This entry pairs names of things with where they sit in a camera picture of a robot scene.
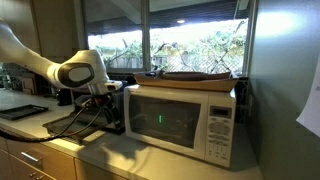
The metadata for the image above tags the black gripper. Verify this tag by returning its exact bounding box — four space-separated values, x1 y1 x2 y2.
90 93 116 113

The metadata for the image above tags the silver toaster oven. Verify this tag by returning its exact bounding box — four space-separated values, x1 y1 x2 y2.
73 79 126 136

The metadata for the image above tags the dark blue plastic bowl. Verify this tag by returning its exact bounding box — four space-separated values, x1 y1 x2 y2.
110 79 129 90

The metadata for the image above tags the glass toaster oven door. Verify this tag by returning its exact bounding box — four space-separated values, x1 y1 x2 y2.
42 111 108 145

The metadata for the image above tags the white microwave oven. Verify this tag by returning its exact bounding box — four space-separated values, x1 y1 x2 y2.
123 83 237 169

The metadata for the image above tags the black baking tray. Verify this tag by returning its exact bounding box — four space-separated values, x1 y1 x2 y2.
0 104 50 121

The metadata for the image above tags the wooden serving tray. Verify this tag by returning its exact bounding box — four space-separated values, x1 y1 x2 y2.
134 72 240 93

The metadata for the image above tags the wooden base cabinet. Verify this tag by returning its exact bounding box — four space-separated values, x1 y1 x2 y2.
0 134 128 180

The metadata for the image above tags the dark wooden plate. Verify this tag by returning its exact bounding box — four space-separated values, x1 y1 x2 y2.
160 70 232 81

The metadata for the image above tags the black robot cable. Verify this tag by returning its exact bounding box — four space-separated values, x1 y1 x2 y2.
0 98 105 144

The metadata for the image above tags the window frame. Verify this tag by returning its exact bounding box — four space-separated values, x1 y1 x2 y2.
73 0 259 78

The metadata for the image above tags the wooden wall cabinet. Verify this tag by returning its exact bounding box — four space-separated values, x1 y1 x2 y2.
0 0 84 64

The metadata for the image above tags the metal drawer handle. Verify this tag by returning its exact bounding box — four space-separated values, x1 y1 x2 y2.
20 151 41 163

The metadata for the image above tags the wall calendar with landscape photo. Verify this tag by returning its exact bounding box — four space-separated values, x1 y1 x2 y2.
295 54 320 138

